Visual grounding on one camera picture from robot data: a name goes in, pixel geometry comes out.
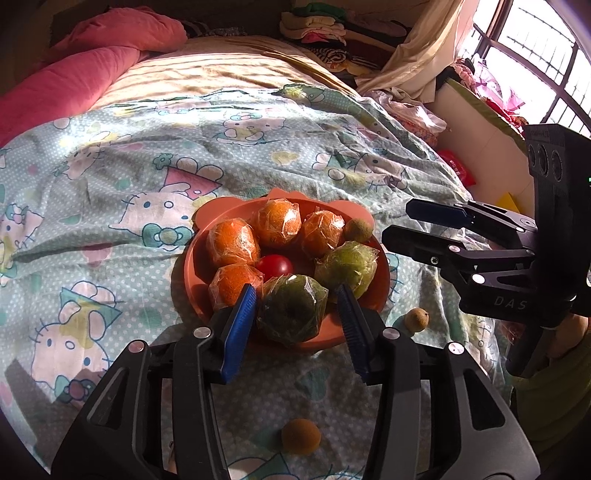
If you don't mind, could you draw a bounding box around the pile of folded clothes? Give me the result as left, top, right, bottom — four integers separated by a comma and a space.
279, 2, 411, 75

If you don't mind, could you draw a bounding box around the pink quilt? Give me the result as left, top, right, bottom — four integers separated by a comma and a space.
0, 7, 188, 148

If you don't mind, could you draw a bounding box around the white cabinet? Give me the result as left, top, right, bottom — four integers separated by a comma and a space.
425, 78, 536, 204

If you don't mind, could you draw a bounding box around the beige curtain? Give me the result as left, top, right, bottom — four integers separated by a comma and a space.
355, 0, 476, 97

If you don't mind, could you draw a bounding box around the barred window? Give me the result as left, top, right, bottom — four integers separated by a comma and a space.
471, 0, 591, 134

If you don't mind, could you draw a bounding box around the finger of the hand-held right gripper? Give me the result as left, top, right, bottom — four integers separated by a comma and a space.
381, 224, 536, 296
406, 198, 539, 245

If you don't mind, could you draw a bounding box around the orange eared plate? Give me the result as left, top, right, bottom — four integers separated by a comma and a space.
184, 187, 391, 352

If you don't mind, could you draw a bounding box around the pink clothes heap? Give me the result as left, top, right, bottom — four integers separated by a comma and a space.
452, 58, 532, 134

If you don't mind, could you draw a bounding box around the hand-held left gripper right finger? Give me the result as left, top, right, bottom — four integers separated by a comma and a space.
336, 284, 541, 480

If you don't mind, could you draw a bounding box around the yellow card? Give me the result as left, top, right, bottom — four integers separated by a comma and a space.
496, 191, 525, 215

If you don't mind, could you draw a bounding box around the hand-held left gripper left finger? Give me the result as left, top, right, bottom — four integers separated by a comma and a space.
51, 284, 258, 480

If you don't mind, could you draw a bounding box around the beige striped bed sheet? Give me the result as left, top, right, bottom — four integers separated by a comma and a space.
88, 37, 356, 109

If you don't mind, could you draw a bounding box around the red packet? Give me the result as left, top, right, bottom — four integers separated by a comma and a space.
436, 148, 476, 185

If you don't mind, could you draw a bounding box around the dark green fruit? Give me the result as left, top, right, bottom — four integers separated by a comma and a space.
256, 274, 329, 347

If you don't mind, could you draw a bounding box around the person's right hand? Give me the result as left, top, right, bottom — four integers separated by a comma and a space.
549, 314, 591, 365

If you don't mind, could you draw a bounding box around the brown longan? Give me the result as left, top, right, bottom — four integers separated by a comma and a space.
342, 218, 374, 244
405, 308, 430, 332
281, 418, 321, 455

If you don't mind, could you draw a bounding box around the red tomato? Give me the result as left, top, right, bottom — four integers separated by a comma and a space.
255, 255, 294, 280

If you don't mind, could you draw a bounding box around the cartoon cat printed blanket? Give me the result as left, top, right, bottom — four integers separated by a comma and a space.
0, 83, 513, 480

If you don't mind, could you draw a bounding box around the plastic-wrapped orange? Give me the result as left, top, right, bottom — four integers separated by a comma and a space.
256, 198, 302, 248
205, 218, 260, 267
300, 210, 346, 258
208, 263, 264, 311

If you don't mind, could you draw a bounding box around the pink floral cloth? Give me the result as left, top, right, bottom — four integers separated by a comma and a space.
365, 90, 448, 148

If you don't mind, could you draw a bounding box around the light green fruit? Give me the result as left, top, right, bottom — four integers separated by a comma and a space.
314, 242, 379, 298

